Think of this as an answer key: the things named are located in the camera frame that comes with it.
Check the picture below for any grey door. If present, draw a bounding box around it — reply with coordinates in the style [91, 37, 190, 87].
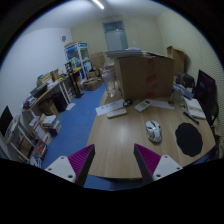
[103, 21, 128, 51]

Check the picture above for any black computer monitor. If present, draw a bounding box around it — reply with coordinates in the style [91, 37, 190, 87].
[194, 71, 219, 124]

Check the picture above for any round black mouse pad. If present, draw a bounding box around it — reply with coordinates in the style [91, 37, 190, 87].
[175, 123, 203, 157]

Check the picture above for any white side desk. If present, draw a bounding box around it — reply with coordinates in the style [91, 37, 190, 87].
[23, 80, 71, 114]

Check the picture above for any black monitor at left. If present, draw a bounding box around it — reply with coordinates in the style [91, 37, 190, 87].
[0, 107, 13, 136]

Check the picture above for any clear plastic water jug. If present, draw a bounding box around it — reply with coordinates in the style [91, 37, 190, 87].
[102, 69, 116, 98]

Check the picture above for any round wall clock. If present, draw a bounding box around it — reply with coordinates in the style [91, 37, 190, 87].
[61, 36, 66, 42]

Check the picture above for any white remote control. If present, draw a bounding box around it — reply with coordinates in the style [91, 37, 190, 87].
[107, 109, 127, 119]

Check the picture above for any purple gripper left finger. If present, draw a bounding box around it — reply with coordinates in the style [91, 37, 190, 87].
[46, 144, 95, 187]

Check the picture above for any open white notebook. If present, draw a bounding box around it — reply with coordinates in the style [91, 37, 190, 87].
[185, 98, 206, 119]

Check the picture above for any white paper sheet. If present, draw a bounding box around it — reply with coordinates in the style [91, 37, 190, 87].
[96, 99, 124, 116]

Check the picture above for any white low bookshelf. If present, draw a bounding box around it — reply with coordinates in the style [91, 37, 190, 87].
[0, 116, 52, 167]

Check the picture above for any large cardboard box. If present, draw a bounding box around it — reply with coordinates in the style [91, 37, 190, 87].
[114, 56, 174, 100]

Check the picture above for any ceiling light strip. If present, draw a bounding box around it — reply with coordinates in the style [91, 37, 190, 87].
[92, 0, 104, 10]

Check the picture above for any cardboard box on floor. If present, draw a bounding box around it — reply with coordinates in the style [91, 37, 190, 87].
[84, 78, 102, 91]

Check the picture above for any tall cardboard box right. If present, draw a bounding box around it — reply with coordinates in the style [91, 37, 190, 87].
[166, 46, 185, 76]

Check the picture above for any white grey computer mouse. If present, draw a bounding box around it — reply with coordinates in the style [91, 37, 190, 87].
[146, 120, 162, 143]

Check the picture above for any black marker pen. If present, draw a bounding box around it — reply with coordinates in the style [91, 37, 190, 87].
[183, 111, 199, 125]

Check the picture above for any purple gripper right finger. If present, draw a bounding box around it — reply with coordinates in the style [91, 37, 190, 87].
[134, 144, 182, 184]

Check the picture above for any stack of papers on box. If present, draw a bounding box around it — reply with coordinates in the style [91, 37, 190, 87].
[105, 49, 145, 58]

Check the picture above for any white air conditioner remote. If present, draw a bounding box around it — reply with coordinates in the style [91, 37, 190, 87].
[135, 99, 152, 112]

